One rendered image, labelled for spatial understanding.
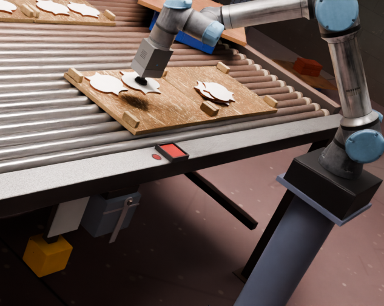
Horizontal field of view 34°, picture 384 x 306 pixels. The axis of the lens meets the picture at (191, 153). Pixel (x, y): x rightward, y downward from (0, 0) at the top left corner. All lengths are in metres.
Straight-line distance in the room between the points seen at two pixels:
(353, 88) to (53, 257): 0.98
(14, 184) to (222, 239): 2.00
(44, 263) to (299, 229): 0.94
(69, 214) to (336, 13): 0.91
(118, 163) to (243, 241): 1.80
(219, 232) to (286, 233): 1.17
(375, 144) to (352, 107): 0.13
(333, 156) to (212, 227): 1.40
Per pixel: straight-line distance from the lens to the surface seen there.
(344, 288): 3.57
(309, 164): 2.15
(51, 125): 1.81
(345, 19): 1.87
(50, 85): 2.03
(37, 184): 1.54
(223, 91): 2.39
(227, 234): 3.44
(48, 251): 1.70
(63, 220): 1.68
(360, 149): 1.99
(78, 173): 1.63
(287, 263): 2.32
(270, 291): 2.39
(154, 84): 2.07
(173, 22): 1.93
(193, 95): 2.31
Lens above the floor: 1.76
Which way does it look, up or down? 26 degrees down
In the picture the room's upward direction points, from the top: 24 degrees clockwise
